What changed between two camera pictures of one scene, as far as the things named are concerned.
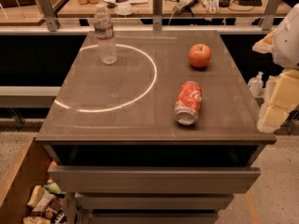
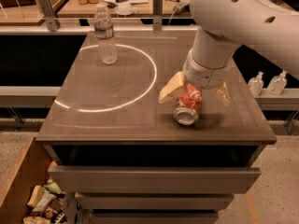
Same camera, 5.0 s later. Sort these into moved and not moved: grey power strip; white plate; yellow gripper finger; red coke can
Moved: yellow gripper finger
Not moved: grey power strip; white plate; red coke can
